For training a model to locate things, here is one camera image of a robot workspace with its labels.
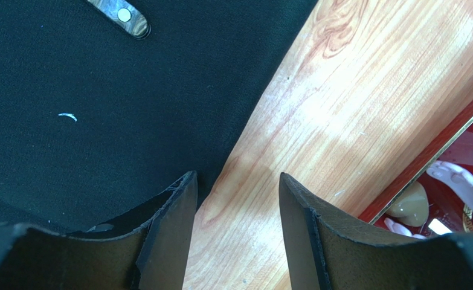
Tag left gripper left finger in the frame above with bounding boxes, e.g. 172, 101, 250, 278
0, 171, 198, 289

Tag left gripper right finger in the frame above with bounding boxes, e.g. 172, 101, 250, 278
278, 173, 473, 289

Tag black cloth mat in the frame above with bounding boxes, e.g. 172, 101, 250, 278
0, 1, 315, 233

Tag pink handled metal tongs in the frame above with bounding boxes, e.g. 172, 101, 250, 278
378, 161, 473, 239

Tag red lacquer tray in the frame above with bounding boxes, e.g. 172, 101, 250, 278
360, 101, 473, 239

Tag pale heart chocolate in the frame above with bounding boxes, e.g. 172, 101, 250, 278
386, 181, 430, 227

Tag dark handled knife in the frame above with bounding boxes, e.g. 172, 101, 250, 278
86, 0, 151, 39

